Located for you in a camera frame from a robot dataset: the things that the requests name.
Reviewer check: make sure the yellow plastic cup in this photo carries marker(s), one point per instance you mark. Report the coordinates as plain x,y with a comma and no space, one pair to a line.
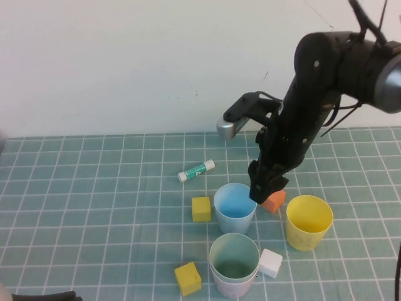
304,241

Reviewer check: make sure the yellow foam cube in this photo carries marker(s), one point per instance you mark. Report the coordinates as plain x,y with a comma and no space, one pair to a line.
188,279
201,209

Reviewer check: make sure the pink plastic cup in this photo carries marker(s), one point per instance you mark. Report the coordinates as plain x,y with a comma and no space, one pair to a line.
232,290

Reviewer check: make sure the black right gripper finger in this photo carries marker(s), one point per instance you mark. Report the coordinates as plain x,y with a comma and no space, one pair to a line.
258,185
277,183

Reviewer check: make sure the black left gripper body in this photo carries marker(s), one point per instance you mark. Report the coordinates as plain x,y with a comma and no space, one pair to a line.
47,297

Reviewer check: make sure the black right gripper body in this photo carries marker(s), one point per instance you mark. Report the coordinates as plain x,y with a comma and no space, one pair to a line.
291,135

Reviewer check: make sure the orange foam cube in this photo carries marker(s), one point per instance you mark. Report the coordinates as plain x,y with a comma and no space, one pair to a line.
274,203

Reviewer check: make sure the blue plastic cup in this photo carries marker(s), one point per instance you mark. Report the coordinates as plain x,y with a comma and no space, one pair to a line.
232,224

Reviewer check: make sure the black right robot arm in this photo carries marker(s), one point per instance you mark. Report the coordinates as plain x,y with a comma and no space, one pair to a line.
360,69

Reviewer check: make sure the green white glue stick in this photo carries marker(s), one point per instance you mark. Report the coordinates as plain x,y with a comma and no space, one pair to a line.
195,171

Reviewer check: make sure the white foam cube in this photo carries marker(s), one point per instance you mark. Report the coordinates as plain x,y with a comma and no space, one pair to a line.
270,263

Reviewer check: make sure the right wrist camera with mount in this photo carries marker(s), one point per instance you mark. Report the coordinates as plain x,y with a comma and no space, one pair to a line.
227,130

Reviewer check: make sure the green checkered tablecloth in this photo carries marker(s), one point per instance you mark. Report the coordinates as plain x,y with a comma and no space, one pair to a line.
94,203

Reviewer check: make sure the green plastic cup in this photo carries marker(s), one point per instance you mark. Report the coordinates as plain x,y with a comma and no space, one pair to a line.
233,269

